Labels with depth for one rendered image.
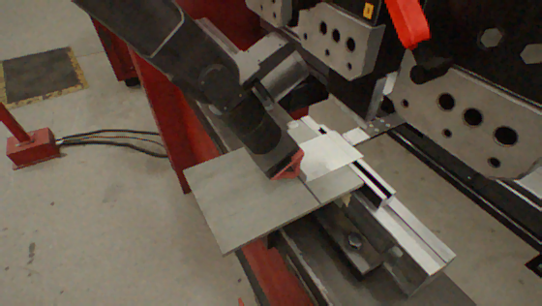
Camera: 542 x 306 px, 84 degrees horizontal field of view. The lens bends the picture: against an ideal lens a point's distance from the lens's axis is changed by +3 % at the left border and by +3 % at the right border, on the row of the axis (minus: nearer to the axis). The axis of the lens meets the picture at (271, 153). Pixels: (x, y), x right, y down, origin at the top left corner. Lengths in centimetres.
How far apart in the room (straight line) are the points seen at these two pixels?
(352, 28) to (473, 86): 16
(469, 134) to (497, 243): 162
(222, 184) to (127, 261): 121
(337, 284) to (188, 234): 118
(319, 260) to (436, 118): 34
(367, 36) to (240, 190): 30
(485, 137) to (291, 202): 28
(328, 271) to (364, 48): 37
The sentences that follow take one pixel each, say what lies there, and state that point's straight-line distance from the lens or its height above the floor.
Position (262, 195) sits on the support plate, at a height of 100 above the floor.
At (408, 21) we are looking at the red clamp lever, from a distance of 31.
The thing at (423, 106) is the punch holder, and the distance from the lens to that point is 36.
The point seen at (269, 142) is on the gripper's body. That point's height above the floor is 111.
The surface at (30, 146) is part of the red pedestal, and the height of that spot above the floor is 12.
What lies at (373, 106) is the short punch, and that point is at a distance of 47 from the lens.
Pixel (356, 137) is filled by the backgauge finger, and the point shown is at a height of 100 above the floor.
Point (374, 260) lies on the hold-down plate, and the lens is 57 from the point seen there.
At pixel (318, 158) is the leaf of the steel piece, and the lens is 55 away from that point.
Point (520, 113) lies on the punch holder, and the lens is 31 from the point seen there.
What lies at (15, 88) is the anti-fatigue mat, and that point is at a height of 1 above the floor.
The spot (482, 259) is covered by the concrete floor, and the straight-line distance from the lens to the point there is 185.
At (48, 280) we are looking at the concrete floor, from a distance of 181.
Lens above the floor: 139
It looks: 46 degrees down
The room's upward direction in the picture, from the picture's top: straight up
